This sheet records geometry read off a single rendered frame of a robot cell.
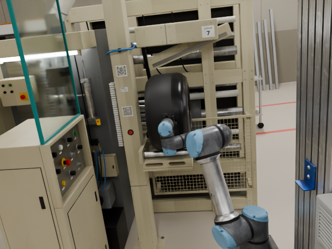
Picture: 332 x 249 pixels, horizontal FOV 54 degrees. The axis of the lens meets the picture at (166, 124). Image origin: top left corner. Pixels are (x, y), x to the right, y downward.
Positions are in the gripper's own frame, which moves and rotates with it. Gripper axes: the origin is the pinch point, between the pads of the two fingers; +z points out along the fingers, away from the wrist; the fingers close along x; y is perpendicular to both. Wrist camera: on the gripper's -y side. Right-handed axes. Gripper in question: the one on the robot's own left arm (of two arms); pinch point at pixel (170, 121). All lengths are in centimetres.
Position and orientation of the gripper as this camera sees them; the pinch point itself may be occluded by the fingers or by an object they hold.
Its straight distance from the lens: 209.6
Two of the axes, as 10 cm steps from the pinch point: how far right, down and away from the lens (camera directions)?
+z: 1.0, -2.0, 9.7
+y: -0.9, -9.8, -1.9
